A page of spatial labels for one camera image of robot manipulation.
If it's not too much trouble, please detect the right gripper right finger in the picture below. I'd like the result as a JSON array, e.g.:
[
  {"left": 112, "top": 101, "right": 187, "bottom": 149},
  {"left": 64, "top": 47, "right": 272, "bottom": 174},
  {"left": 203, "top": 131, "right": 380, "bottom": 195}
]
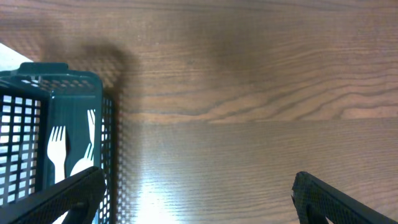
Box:
[{"left": 292, "top": 171, "right": 397, "bottom": 224}]

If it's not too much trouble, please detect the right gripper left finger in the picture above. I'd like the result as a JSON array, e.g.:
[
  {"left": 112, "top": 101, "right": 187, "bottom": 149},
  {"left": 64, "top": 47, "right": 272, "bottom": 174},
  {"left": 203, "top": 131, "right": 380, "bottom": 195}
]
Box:
[{"left": 1, "top": 166, "right": 106, "bottom": 224}]

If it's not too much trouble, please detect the white plastic fork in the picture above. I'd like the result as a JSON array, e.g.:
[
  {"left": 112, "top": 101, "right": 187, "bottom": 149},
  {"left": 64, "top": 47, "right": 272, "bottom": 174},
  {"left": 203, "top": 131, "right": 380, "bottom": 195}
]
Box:
[
  {"left": 47, "top": 126, "right": 67, "bottom": 184},
  {"left": 53, "top": 143, "right": 93, "bottom": 224},
  {"left": 87, "top": 110, "right": 96, "bottom": 149}
]

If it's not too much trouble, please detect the black perforated plastic basket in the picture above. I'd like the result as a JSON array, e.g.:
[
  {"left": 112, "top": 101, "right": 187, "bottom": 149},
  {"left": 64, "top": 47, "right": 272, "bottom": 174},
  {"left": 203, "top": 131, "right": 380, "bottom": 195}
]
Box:
[{"left": 1, "top": 62, "right": 115, "bottom": 223}]

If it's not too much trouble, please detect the clear perforated plastic basket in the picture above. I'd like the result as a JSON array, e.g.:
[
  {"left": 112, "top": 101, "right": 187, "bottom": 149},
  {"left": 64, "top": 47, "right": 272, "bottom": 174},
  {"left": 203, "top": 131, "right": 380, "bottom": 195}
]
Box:
[{"left": 0, "top": 43, "right": 32, "bottom": 72}]

